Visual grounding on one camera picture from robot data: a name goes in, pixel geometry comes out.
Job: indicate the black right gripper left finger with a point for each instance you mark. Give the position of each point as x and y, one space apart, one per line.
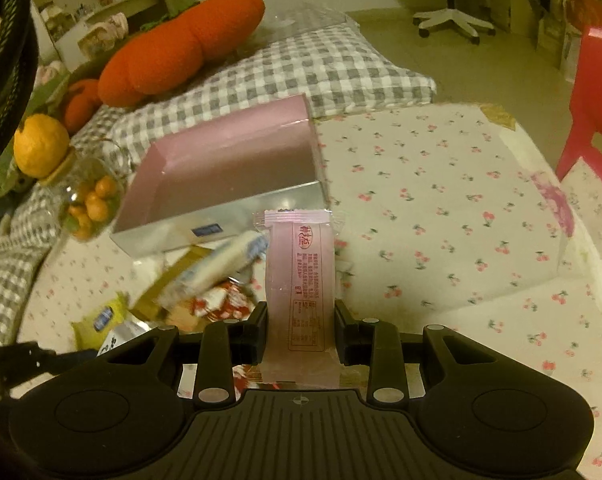
224 345

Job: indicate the glass jar with kumquats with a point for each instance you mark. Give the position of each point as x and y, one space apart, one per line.
91 191

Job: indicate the red plastic chair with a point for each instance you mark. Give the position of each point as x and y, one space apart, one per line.
585 107

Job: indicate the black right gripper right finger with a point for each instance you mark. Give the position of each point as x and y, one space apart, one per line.
377 345

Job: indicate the clear blue cracker packet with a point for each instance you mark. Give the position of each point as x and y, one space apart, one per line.
196 272

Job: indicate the yellow snack packet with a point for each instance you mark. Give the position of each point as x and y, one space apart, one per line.
92 330

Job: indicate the cherry print tablecloth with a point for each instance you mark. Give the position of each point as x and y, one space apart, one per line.
449 218

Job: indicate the pink silver cardboard box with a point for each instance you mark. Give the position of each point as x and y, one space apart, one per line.
209 181

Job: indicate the grey checkered quilt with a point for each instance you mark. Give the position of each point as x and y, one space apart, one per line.
335 67

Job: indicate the small red pumpkin cushion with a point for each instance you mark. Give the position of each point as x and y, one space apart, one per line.
79 104

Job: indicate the red white candy packet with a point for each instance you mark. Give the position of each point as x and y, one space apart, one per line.
226 301

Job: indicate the white bookshelf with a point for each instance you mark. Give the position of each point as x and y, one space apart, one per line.
91 5

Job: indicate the large red pumpkin cushion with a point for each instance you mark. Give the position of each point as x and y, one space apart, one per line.
171 53

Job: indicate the pink wafer snack packet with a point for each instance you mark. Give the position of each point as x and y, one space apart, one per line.
300 286

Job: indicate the orange fruit jar lid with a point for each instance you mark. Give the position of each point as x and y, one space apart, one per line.
42 149

